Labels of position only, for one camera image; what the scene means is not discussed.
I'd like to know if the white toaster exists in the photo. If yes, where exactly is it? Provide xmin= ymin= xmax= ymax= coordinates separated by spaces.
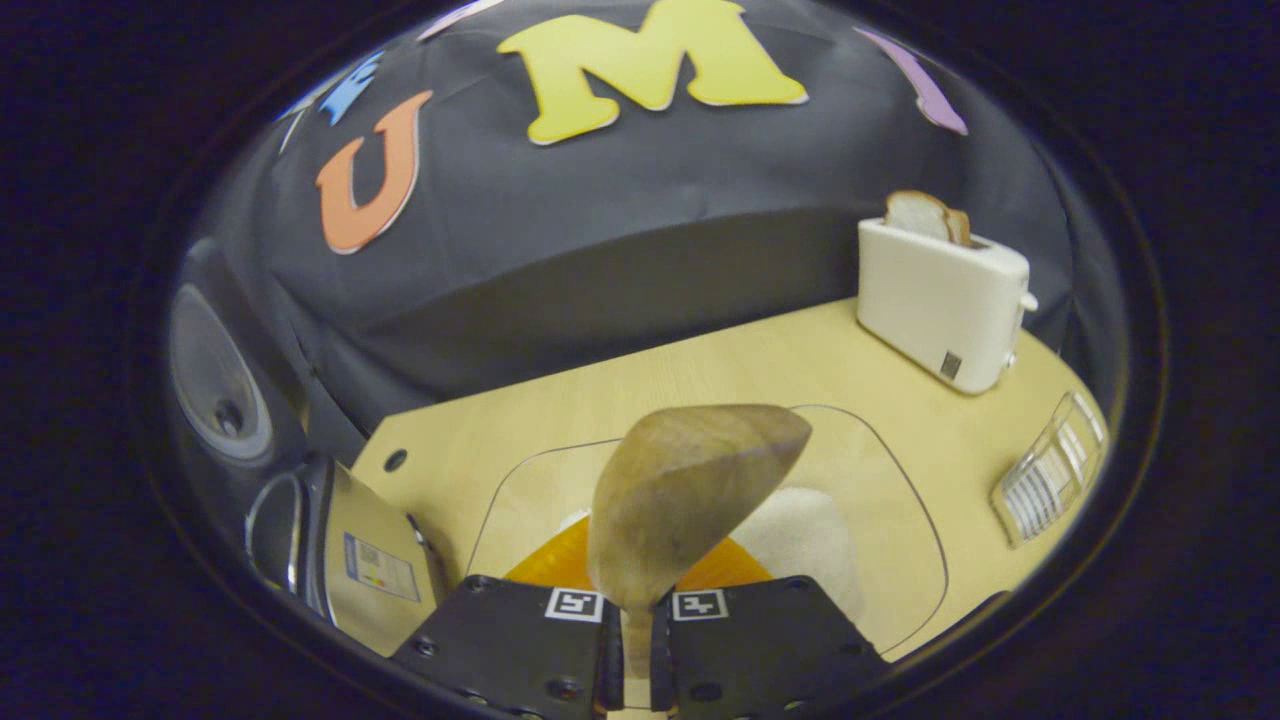
xmin=857 ymin=218 xmax=1039 ymax=396

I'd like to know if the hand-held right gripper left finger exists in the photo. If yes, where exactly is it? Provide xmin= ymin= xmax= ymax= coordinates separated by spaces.
xmin=390 ymin=515 xmax=627 ymax=720

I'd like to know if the metal wire chopstick holder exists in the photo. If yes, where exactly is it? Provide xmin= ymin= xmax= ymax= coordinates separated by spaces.
xmin=990 ymin=392 xmax=1109 ymax=549

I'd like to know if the clear plastic rice container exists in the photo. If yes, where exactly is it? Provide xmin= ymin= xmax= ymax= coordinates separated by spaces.
xmin=465 ymin=405 xmax=949 ymax=661

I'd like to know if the bread slice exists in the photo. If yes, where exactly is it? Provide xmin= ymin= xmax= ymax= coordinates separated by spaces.
xmin=884 ymin=190 xmax=973 ymax=248

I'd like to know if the black backdrop cloth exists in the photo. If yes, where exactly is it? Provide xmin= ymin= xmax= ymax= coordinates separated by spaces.
xmin=165 ymin=0 xmax=1131 ymax=481

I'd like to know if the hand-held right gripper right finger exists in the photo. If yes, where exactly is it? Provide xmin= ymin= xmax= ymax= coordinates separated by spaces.
xmin=650 ymin=538 xmax=893 ymax=720

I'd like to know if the black and silver rice cooker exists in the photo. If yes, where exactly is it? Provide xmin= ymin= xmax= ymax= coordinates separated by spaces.
xmin=165 ymin=238 xmax=451 ymax=659

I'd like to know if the wooden spoon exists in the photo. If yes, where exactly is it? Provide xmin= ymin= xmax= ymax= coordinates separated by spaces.
xmin=587 ymin=403 xmax=813 ymax=681

